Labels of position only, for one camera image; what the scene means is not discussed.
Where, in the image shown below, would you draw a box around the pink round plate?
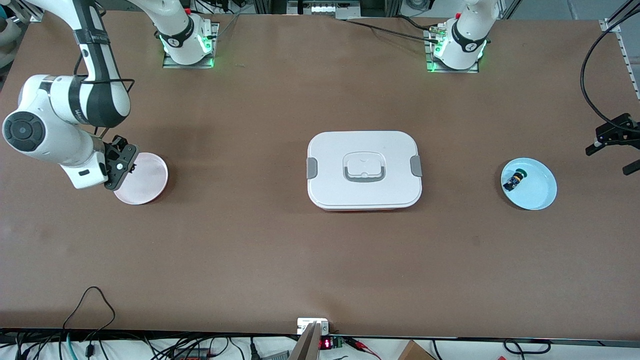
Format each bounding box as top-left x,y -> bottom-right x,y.
113,152 -> 169,206

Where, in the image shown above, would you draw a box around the light blue round plate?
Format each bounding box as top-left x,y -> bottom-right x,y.
500,157 -> 558,211

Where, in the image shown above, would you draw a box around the white lidded lunch box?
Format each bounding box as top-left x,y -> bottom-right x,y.
306,131 -> 423,212

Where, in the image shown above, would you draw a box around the brown cardboard box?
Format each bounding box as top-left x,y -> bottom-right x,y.
397,341 -> 436,360

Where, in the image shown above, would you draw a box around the red alligator clip leads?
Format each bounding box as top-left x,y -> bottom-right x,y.
349,339 -> 382,359

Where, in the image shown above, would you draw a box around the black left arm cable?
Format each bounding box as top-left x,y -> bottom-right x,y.
579,0 -> 640,134

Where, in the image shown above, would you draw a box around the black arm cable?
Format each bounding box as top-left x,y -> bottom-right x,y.
72,50 -> 136,142
579,0 -> 640,134

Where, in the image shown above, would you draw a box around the perforated aluminium frame rail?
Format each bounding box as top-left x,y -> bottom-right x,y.
600,0 -> 640,101

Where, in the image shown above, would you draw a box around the green push-button switch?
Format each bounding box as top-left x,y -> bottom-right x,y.
502,169 -> 528,192

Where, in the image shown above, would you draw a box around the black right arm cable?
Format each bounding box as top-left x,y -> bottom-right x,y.
72,50 -> 136,142

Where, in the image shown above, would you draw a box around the thin black looped cable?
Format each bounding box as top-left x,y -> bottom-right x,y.
62,286 -> 117,346

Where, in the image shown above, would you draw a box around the short aluminium frame rail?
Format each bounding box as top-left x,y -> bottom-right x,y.
15,0 -> 47,23

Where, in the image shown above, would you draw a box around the black flat looped cable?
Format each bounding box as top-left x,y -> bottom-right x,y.
503,339 -> 552,355

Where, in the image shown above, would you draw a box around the black base power cable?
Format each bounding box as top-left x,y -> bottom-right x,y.
344,19 -> 443,43

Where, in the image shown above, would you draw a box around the white mount bracket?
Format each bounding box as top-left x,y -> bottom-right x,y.
297,318 -> 330,335

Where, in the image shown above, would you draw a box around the aluminium camera mount profile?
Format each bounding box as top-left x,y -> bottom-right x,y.
290,322 -> 321,360

